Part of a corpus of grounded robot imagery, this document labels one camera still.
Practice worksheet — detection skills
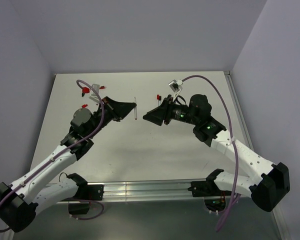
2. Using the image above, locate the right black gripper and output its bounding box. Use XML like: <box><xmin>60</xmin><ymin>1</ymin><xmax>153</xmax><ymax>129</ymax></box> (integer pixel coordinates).
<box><xmin>142</xmin><ymin>94</ymin><xmax>199</xmax><ymax>126</ymax></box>

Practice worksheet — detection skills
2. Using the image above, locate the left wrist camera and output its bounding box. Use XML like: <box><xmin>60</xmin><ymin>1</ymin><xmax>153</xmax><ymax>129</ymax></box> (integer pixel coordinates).
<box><xmin>81</xmin><ymin>83</ymin><xmax>100</xmax><ymax>104</ymax></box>

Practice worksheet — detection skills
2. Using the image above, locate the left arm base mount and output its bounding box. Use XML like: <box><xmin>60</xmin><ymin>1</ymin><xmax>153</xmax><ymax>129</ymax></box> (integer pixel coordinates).
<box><xmin>67</xmin><ymin>184</ymin><xmax>105</xmax><ymax>220</ymax></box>

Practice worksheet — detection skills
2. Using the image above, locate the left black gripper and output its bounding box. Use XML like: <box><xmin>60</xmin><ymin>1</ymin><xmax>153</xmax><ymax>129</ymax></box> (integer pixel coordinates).
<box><xmin>87</xmin><ymin>96</ymin><xmax>136</xmax><ymax>138</ymax></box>

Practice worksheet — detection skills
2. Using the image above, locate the aluminium front rail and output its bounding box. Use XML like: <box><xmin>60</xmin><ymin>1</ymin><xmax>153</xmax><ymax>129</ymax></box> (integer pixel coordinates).
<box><xmin>13</xmin><ymin>177</ymin><xmax>275</xmax><ymax>204</ymax></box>

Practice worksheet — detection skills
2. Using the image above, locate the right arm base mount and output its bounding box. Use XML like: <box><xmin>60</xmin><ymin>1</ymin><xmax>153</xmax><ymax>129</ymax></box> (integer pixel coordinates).
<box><xmin>187</xmin><ymin>180</ymin><xmax>230</xmax><ymax>212</ymax></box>

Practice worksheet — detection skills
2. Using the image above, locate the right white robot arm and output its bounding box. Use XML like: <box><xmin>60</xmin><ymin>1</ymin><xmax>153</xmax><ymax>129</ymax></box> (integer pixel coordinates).
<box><xmin>143</xmin><ymin>94</ymin><xmax>290</xmax><ymax>212</ymax></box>

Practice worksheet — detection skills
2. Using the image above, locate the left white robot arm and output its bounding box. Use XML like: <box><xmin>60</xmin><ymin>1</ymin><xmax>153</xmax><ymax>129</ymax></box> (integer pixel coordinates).
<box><xmin>0</xmin><ymin>96</ymin><xmax>137</xmax><ymax>233</ymax></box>

